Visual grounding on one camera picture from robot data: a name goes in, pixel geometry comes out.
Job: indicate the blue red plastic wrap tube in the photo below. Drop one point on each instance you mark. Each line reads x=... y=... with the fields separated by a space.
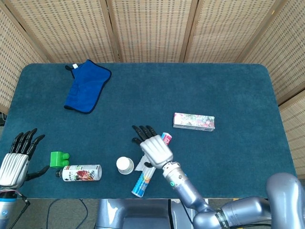
x=143 y=183

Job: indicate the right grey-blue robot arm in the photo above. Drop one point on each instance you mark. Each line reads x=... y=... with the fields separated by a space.
x=186 y=188

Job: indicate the grey-blue robot torso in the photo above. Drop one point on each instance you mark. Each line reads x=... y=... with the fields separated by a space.
x=114 y=212

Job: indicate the woven bamboo folding screen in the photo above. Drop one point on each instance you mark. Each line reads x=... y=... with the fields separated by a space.
x=152 y=28

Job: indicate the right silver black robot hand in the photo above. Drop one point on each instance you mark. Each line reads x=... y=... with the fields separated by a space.
x=157 y=150

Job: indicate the floral printed long box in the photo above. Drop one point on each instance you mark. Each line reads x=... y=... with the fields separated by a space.
x=193 y=121

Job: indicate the teal felt table mat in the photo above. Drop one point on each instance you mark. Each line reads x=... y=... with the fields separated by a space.
x=152 y=95

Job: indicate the green toy building block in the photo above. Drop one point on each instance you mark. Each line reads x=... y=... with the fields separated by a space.
x=57 y=159

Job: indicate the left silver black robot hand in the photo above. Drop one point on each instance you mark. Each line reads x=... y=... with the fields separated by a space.
x=13 y=168

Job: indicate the blue microfibre cloth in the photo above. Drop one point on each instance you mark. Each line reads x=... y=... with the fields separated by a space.
x=85 y=90

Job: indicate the crumpled white tissue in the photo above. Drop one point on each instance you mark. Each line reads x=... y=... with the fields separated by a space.
x=140 y=165

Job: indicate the white printed drink bottle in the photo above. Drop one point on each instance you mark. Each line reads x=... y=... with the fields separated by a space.
x=81 y=173

